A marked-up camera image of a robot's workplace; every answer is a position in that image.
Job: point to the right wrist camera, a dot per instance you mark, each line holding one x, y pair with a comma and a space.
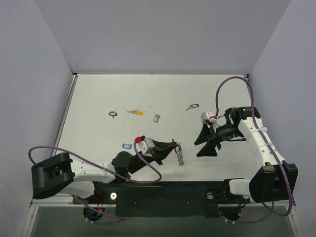
208, 118

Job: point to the key with yellow tag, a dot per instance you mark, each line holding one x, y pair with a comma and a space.
136, 112

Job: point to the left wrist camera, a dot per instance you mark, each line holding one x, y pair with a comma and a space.
145, 144

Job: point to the key with black outlined tag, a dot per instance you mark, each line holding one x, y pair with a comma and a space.
112, 114

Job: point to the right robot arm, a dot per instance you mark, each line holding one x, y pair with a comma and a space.
276, 178

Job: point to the key with clear black tag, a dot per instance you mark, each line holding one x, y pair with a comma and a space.
192, 106

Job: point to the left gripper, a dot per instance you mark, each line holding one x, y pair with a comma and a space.
156, 155

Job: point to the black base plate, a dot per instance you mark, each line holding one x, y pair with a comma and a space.
177, 211

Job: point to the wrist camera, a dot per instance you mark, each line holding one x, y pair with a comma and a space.
145, 144
208, 118

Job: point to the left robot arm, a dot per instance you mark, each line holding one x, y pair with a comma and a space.
69, 173

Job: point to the aluminium front rail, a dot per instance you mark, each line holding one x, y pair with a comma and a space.
49, 201

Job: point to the key with green tag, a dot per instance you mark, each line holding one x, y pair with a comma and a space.
156, 118

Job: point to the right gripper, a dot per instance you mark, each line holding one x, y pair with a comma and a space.
214, 135

